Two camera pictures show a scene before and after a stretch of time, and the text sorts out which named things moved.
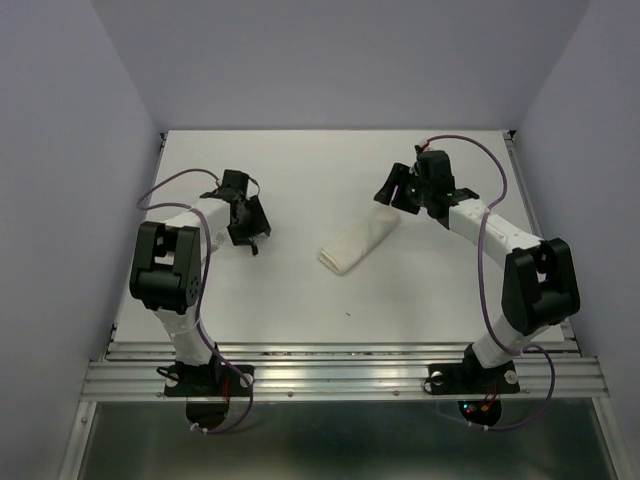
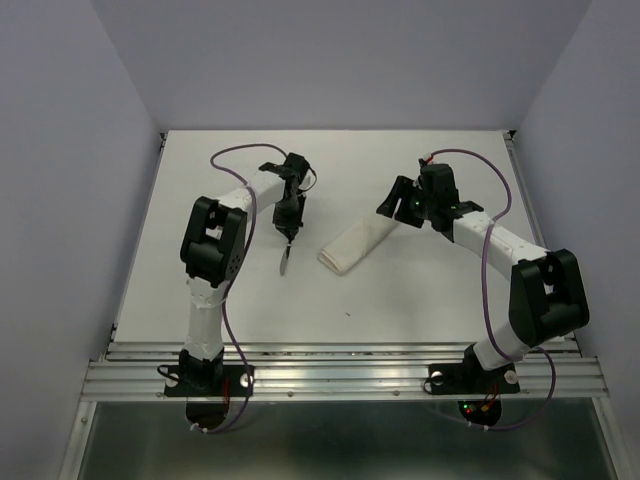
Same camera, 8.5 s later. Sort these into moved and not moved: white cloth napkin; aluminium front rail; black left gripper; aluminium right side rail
Moved: black left gripper
Not moved: white cloth napkin; aluminium front rail; aluminium right side rail
